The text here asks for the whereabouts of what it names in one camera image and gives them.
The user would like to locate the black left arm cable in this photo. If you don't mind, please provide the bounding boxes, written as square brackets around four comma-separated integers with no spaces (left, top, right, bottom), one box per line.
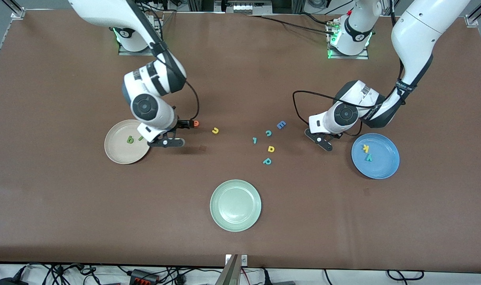
[292,90,407,137]

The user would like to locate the grey left arm base plate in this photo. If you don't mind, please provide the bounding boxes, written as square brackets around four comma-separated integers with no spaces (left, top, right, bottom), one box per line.
[327,18,370,60]

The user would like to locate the white mounting bracket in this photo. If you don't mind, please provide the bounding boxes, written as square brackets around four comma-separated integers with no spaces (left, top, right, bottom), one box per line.
[225,254,248,266]

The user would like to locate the beige brown plate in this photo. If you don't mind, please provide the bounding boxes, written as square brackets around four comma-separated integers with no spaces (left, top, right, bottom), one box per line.
[104,120,152,165]

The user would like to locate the long black table cable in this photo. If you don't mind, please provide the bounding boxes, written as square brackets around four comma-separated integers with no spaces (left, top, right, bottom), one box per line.
[250,14,336,35]

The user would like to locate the grey metal camera post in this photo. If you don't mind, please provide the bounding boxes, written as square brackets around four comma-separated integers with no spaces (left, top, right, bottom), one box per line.
[215,254,240,285]

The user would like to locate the pale green plate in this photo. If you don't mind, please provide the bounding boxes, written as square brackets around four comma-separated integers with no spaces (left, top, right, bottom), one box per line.
[210,179,262,232]

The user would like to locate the blue plate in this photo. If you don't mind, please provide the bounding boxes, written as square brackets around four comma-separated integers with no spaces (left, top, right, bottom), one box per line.
[351,133,400,180]

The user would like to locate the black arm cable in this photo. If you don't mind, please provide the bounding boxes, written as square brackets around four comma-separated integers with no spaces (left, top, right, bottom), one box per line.
[145,40,200,121]
[292,90,407,137]

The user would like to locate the short black table cable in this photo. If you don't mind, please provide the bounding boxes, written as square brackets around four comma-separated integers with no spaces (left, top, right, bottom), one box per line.
[298,12,337,26]

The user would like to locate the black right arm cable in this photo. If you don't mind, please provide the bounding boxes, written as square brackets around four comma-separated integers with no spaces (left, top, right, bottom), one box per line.
[145,40,200,121]

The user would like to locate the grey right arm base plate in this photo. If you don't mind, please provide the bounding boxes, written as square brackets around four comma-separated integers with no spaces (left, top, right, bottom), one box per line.
[118,28,164,56]

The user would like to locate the black looped cable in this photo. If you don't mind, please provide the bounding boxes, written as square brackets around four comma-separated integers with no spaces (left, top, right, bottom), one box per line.
[386,270,425,281]

